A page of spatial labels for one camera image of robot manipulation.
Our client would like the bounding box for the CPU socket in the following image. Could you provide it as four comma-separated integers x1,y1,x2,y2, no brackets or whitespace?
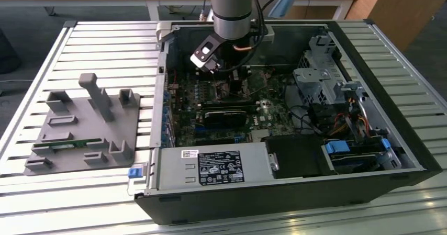
212,80,252,102

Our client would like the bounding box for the black RAM slots bank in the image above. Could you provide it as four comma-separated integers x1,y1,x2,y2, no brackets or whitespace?
195,67,255,81
199,100,261,113

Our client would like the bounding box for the green motherboard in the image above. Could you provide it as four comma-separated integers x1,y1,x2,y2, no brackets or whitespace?
167,67,297,147

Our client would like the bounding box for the black graphics card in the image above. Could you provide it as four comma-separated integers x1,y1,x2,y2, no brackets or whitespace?
201,109,247,128

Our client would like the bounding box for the metal drive cage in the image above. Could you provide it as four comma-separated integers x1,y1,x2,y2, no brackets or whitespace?
292,35,371,107

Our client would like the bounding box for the small silver chipset heatsink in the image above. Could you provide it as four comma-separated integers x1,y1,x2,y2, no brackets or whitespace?
249,129,271,143

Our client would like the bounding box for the black plastic shroud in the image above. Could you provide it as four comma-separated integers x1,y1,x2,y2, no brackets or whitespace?
261,134,336,180

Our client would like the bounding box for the black printed label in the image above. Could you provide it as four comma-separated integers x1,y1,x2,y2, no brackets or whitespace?
197,150,245,186

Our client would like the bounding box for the grey power supply unit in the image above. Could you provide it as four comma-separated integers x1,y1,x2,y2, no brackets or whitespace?
153,142,275,191

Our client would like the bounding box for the hard disk in blue carrier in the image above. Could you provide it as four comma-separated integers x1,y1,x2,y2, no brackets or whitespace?
323,138,381,173

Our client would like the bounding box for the grey parts rack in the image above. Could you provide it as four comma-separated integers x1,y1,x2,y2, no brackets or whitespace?
22,72,142,177

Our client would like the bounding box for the green RAM stick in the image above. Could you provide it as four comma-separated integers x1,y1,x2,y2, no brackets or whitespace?
42,139,105,151

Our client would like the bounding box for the wooden cabinet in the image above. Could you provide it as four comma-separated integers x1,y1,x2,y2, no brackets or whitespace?
365,0,447,53

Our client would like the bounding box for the black open PC case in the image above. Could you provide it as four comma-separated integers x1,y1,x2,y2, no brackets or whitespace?
133,19,443,226

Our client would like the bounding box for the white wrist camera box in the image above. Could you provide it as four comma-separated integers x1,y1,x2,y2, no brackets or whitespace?
189,35,225,74

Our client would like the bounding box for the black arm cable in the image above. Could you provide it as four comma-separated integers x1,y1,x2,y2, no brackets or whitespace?
223,0,267,72

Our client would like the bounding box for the grey case handle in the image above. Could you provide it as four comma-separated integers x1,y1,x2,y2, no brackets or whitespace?
154,21,181,44

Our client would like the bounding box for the black cable loop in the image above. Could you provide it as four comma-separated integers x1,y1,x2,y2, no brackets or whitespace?
285,104,331,136

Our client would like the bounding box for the coloured wire bundle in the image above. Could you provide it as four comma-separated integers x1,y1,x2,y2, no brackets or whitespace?
327,96,371,139

